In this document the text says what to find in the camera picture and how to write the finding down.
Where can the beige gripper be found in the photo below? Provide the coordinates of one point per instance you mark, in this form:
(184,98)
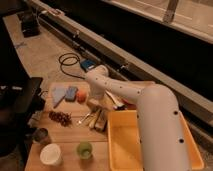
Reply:
(93,104)

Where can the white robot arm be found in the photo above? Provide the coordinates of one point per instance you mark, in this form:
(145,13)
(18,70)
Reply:
(162,140)

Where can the orange tomato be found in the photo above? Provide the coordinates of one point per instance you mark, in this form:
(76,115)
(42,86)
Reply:
(81,96)

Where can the wooden block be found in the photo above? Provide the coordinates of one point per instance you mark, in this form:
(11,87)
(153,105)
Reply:
(101,122)

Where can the white spatula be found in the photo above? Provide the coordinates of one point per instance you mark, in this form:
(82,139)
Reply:
(117,104)

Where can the blue sponge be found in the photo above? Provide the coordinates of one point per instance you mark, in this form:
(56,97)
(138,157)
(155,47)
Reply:
(71,93)

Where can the bunch of dark grapes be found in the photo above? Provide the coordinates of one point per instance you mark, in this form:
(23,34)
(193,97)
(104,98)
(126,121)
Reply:
(63,118)

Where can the blue box device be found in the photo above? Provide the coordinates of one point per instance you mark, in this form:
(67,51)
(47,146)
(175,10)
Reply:
(87,65)

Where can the yellow plastic bin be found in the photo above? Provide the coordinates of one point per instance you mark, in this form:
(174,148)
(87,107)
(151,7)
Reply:
(124,146)

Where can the green cup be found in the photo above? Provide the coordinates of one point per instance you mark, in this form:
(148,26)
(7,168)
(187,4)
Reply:
(84,150)

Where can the metal cup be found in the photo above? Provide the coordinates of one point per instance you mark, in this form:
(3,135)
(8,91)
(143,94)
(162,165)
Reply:
(41,136)

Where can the black box on floor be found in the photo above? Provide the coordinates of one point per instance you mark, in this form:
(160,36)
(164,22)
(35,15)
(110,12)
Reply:
(29,25)

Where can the wooden-handled knife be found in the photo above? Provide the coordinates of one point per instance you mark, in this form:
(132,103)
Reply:
(94,120)

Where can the long metal rail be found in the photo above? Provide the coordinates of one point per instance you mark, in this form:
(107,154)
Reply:
(105,47)

